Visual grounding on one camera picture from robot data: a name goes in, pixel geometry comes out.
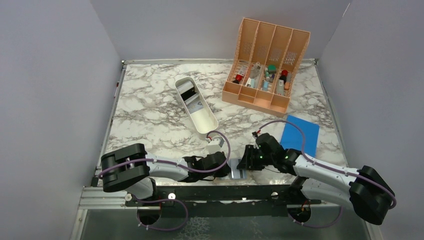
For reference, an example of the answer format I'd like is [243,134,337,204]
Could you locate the peach plastic desk organizer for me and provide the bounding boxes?
[222,18,311,117]

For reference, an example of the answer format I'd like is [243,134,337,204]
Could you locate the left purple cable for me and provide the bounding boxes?
[97,130,232,232]

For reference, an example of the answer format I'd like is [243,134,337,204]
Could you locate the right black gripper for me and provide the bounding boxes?
[237,143,276,170]

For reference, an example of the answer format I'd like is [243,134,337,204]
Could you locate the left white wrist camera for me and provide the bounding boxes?
[206,137,225,154]

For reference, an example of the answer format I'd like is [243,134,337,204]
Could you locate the silver credit card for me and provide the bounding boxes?
[230,159,243,180]

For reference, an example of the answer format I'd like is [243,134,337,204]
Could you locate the stack of cards in tray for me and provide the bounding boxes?
[177,80,204,114]

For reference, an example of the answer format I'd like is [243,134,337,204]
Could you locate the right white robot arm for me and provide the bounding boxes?
[237,133,395,225]

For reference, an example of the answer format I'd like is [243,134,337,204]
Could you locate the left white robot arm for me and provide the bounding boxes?
[98,143,231,206]

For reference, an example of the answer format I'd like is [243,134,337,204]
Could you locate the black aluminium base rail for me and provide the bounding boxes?
[78,184,352,220]

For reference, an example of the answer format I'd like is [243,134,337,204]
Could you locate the red capped bottle right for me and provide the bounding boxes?
[279,70,289,84]

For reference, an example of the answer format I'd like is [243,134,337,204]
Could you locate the blue flat board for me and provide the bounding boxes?
[280,115,320,157]

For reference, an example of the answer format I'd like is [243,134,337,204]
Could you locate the red capped black bottle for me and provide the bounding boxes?
[232,74,244,84]

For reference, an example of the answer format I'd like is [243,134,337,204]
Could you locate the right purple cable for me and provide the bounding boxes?
[252,119,397,229]

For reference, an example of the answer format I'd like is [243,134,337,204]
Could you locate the green capped bottle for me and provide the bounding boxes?
[267,64,277,74]

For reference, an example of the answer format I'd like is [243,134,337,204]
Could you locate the white oblong plastic tray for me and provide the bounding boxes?
[174,77,219,139]

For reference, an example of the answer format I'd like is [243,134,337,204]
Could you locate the purple cable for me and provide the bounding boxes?
[252,119,397,229]
[97,130,232,232]

